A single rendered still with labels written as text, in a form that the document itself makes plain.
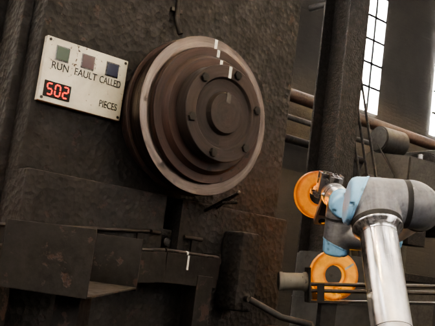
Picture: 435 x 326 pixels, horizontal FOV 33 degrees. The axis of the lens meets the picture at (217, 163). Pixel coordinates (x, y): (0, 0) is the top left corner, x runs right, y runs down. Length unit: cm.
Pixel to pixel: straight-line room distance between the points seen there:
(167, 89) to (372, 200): 68
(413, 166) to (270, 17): 754
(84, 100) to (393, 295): 101
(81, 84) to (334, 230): 82
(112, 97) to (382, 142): 848
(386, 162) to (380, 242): 849
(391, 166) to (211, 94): 815
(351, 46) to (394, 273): 515
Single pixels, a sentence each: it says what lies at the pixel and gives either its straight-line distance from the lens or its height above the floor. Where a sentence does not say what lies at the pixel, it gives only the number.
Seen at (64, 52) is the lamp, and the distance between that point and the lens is 208.
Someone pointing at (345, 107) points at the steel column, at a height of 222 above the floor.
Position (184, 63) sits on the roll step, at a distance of 211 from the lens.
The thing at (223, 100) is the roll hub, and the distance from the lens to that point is 209.
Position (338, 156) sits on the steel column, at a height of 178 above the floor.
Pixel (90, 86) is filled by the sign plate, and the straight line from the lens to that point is 211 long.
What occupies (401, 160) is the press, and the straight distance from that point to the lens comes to 1007.
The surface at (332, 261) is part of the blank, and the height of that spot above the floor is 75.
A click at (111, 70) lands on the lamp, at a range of 215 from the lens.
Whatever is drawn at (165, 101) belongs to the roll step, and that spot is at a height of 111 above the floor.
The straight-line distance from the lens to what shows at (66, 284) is 150.
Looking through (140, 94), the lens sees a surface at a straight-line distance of 204.
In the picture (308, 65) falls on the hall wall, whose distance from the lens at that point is 1150.
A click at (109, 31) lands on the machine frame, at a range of 220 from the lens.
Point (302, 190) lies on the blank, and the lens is 238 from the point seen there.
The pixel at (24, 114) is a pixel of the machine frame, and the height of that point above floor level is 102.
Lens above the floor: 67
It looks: 8 degrees up
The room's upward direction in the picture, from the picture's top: 7 degrees clockwise
